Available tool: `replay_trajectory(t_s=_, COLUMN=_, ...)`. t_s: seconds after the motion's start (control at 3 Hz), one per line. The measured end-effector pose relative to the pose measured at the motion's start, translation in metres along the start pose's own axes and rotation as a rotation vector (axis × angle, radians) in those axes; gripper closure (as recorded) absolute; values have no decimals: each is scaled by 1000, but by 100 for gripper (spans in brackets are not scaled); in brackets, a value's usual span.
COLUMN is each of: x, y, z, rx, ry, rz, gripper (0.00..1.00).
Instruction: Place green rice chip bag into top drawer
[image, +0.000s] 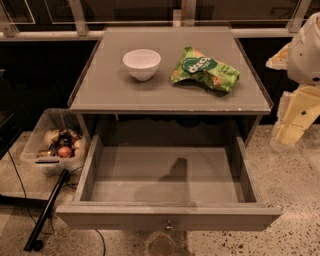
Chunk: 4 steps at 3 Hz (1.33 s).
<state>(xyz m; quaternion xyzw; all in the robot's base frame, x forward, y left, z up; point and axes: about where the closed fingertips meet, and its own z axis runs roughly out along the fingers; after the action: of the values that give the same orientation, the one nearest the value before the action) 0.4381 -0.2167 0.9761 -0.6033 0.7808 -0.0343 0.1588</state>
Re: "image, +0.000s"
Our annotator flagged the metal drawer knob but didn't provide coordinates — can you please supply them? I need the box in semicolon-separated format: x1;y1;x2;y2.
165;219;174;232

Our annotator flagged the white ceramic bowl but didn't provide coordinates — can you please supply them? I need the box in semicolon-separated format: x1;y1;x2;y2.
122;49;161;81

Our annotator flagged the black floor cable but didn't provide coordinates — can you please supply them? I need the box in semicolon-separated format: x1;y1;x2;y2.
6;149;38;225

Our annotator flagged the metal window railing frame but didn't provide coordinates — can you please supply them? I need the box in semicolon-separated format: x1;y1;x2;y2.
0;0;320;41

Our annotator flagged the green rice chip bag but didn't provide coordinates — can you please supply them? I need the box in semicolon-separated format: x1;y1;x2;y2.
170;47;240;93

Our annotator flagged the clear plastic storage bin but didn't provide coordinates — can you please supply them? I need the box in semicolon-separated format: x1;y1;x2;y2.
21;109;88;175

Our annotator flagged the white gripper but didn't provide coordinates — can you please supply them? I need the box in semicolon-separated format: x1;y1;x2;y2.
266;12;320;147

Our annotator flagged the red apple in bin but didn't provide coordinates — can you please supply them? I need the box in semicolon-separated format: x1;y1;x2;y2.
58;146;72;158

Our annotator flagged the open grey top drawer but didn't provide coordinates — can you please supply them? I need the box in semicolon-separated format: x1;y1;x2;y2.
56;136;281;231

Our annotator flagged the black pole on floor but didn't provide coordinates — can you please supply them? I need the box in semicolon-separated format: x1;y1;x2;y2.
24;169;69;251

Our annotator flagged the grey drawer cabinet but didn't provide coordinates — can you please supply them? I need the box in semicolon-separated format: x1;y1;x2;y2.
68;26;273;137

